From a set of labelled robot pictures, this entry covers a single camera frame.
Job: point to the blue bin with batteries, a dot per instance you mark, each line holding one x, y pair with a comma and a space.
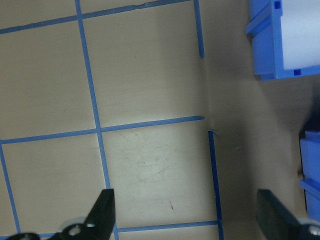
312, 155

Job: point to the white liner of button bin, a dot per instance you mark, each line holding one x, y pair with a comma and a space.
300, 37

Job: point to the blue bin with push buttons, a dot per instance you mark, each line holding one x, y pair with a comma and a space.
265, 50

